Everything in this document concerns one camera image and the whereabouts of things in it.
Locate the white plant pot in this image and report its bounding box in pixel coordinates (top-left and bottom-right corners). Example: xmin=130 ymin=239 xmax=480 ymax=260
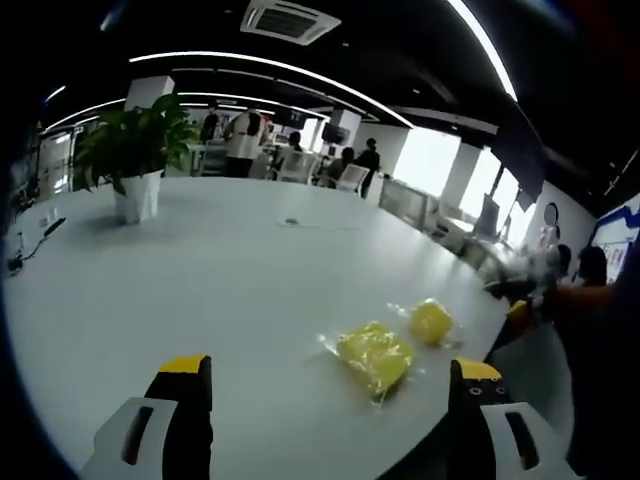
xmin=113 ymin=169 xmax=165 ymax=226

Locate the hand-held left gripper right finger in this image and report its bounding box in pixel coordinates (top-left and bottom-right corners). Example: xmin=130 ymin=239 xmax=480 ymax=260
xmin=446 ymin=357 xmax=581 ymax=480

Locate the ceiling air conditioner vent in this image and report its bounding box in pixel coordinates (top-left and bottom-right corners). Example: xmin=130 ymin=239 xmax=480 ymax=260
xmin=239 ymin=0 xmax=343 ymax=47

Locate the white office chair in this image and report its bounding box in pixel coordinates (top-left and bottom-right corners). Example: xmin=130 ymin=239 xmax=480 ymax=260
xmin=338 ymin=163 xmax=372 ymax=194
xmin=276 ymin=149 xmax=320 ymax=184

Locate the blue wall board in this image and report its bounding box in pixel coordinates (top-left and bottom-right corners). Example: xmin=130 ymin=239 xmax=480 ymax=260
xmin=593 ymin=193 xmax=640 ymax=287

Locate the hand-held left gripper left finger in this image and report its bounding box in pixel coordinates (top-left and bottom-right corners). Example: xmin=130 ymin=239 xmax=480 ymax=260
xmin=79 ymin=353 xmax=215 ymax=480

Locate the small yellow silicone block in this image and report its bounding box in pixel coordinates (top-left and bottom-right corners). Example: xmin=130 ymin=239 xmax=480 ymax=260
xmin=408 ymin=297 xmax=454 ymax=347

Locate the green leafy plant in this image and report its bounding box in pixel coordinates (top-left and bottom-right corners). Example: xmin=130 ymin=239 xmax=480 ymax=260
xmin=73 ymin=91 xmax=202 ymax=197

